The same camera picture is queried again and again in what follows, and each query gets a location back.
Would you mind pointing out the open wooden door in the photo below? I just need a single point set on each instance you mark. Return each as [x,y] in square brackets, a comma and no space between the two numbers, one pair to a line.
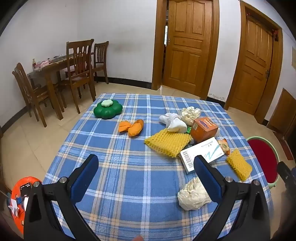
[187,46]

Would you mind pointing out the orange cardboard box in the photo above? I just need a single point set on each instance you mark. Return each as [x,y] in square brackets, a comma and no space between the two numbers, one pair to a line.
[203,133]

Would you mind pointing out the orange snack packet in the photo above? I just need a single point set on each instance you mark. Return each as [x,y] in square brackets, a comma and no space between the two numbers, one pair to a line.
[223,146]

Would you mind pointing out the black smartphone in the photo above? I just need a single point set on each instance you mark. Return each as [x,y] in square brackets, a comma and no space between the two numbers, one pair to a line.
[25,190]

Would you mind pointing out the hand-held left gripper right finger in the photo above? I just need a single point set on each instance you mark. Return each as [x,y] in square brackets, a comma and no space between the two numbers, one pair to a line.
[205,178]

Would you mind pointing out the cream paper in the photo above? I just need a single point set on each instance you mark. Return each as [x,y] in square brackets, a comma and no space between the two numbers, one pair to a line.
[190,114]
[192,194]

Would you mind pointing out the orange plastic stool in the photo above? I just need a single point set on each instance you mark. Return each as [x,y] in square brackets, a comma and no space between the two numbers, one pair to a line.
[16,192]

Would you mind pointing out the white cloth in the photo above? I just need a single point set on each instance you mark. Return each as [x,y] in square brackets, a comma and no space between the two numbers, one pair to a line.
[175,125]

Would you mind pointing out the green flower-shaped container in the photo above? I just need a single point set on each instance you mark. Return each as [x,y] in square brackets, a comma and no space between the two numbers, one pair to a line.
[104,112]

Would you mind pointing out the small green toy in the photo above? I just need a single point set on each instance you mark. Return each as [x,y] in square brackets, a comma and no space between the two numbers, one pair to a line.
[189,130]

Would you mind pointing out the large yellow foam net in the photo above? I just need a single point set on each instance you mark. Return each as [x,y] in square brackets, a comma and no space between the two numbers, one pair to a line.
[168,142]

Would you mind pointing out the closed wooden door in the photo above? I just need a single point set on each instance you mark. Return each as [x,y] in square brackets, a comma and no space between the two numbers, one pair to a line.
[254,64]

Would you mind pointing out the small bottle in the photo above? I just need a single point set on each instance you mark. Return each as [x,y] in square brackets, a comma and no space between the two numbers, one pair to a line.
[34,63]

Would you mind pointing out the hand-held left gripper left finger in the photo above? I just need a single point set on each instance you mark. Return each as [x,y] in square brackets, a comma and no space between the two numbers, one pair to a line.
[85,178]

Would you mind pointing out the wooden chair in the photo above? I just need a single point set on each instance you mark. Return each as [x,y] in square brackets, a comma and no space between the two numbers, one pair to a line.
[23,78]
[78,76]
[101,55]

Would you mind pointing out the blue plaid tablecloth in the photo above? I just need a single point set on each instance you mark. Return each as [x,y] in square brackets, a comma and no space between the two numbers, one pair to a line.
[129,162]

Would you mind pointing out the red basin with green rim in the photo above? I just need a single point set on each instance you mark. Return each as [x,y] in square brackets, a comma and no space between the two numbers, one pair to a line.
[261,157]

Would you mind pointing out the white medicine box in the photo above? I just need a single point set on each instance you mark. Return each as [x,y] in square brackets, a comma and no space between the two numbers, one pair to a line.
[203,150]

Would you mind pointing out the small yellow foam net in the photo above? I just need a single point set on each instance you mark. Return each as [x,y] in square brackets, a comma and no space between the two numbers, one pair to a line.
[239,165]

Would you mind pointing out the wooden dining table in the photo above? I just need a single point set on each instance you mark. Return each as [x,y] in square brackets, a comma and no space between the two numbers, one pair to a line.
[49,69]

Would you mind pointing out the small wooden cabinet door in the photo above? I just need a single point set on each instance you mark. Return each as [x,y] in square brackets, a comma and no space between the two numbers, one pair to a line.
[282,113]

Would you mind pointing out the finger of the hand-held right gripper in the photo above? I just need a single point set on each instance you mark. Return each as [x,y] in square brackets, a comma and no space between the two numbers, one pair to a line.
[283,172]

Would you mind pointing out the orange cloth bundle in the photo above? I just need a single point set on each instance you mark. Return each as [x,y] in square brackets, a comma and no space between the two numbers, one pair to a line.
[135,129]

